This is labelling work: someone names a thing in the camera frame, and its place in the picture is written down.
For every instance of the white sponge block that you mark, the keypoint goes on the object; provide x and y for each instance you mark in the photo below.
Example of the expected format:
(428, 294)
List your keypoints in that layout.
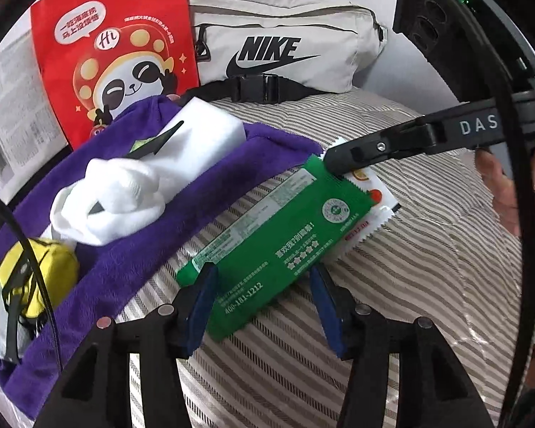
(209, 129)

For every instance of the white waist bag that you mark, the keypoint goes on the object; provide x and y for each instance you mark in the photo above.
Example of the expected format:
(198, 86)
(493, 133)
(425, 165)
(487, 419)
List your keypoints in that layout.
(294, 26)

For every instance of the striped quilted bedspread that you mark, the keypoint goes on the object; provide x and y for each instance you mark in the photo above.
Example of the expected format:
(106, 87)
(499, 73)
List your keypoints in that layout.
(428, 254)

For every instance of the green wet wipes packet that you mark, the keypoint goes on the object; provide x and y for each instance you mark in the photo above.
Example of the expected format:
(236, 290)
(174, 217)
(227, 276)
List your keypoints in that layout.
(272, 249)

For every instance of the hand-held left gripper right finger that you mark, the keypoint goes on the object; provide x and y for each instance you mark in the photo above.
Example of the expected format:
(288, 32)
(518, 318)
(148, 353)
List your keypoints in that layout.
(327, 316)

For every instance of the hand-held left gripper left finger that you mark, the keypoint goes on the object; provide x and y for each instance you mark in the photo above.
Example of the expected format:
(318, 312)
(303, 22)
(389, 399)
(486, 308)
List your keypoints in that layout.
(203, 307)

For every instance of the small green tissue pack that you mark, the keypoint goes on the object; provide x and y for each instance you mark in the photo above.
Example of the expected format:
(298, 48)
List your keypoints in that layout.
(140, 146)

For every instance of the folded newspaper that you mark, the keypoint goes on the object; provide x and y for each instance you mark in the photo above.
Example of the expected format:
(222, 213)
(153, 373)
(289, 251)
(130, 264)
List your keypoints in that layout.
(13, 111)

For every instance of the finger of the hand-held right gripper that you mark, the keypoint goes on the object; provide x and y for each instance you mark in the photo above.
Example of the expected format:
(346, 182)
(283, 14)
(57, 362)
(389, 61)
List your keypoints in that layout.
(365, 151)

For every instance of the purple towel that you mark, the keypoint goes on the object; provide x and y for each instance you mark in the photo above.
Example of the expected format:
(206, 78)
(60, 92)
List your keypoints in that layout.
(129, 267)

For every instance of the person's right hand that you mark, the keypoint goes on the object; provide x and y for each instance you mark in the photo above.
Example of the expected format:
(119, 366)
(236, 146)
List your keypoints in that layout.
(501, 196)

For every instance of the white socks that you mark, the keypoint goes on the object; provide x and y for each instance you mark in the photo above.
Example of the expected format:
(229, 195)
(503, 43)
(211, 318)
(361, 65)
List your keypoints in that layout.
(116, 196)

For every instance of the red paper bag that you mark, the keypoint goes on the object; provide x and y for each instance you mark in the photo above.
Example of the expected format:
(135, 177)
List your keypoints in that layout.
(116, 31)

